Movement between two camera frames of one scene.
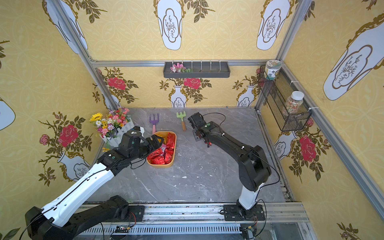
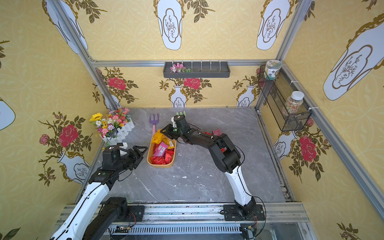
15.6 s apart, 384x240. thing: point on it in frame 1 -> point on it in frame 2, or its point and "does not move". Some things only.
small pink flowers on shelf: [179, 68] does not move
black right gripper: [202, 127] -> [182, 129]
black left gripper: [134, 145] -> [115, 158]
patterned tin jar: [272, 68] does not move
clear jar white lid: [293, 102] does not move
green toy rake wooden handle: [182, 115] does not move
